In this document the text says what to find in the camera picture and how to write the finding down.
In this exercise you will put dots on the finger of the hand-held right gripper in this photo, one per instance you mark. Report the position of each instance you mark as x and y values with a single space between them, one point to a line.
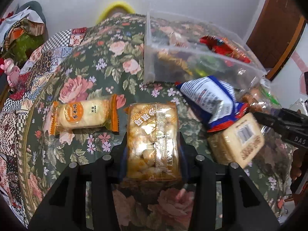
269 121

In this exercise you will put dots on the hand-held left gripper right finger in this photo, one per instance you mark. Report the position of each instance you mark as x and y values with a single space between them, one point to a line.
190 163

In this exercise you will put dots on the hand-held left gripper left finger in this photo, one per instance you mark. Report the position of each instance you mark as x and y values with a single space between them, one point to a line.
118 163

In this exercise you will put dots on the beige cake packet with barcode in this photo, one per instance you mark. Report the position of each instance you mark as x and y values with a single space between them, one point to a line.
237 144

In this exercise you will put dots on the caramel puffed snack packet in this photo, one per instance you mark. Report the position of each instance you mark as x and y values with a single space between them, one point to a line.
151 139

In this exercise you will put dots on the green pea packet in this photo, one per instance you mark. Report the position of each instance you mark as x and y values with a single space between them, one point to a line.
209 65

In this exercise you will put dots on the red snack packet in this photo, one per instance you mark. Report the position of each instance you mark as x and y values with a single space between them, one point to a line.
223 47

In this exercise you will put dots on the yellow and white snack packet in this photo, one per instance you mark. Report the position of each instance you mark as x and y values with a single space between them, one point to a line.
176 61

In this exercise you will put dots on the clear plastic storage box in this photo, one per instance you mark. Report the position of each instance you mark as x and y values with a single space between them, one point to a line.
150 53

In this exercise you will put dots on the clear bag of brown snacks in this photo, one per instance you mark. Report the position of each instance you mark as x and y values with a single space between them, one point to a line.
261 96

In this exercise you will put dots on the person's right hand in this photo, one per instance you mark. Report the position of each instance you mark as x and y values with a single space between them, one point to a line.
296 164

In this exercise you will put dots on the orange rice cracker packet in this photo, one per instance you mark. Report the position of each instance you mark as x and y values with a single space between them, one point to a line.
81 115

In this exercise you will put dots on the white sliding door with hearts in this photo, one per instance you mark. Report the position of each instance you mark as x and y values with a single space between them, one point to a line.
288 62

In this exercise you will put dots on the blue and white snack packet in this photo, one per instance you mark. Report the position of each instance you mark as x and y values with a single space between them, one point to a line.
209 96

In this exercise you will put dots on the floral tablecloth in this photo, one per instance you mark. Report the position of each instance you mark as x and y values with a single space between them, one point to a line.
96 77

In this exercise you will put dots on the brown wooden door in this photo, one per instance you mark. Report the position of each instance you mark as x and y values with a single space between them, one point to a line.
276 28

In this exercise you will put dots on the patchwork blanket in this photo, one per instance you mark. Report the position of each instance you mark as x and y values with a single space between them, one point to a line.
60 43

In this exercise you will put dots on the pink toy rabbit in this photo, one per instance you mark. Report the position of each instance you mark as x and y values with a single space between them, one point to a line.
10 71

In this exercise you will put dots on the yellow foam tube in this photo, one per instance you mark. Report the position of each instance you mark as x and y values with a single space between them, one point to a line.
115 7

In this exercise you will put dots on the pile of clothes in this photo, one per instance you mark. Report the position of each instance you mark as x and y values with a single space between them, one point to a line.
19 36

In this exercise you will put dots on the grey chair back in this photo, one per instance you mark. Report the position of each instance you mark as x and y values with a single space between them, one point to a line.
36 9

